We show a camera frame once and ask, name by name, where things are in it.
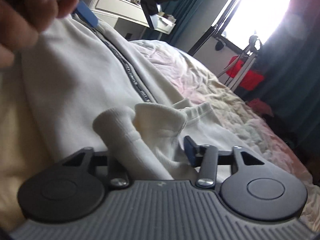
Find white vanity desk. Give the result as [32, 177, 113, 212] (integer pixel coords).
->
[80, 0, 177, 41]

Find teal curtain right panel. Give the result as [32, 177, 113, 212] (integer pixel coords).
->
[236, 0, 319, 154]

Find person's hand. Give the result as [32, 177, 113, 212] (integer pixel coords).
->
[1, 0, 78, 68]

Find teal curtain panel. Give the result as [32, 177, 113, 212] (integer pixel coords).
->
[143, 0, 243, 53]
[236, 0, 319, 154]

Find red hanging cloth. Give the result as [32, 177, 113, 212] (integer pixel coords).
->
[225, 55, 265, 91]

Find cream zip-up sweatshirt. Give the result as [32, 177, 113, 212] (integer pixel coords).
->
[19, 15, 261, 181]

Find garment steamer stand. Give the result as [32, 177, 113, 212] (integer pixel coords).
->
[217, 35, 264, 91]

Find pile of clothes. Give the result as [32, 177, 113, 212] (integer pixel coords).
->
[246, 99, 298, 145]

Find pastel pink bed sheet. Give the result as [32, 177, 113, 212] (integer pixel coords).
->
[0, 39, 320, 230]

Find teal curtain left panel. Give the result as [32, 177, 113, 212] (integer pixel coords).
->
[143, 0, 243, 53]

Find window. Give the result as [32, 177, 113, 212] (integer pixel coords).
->
[211, 0, 291, 51]

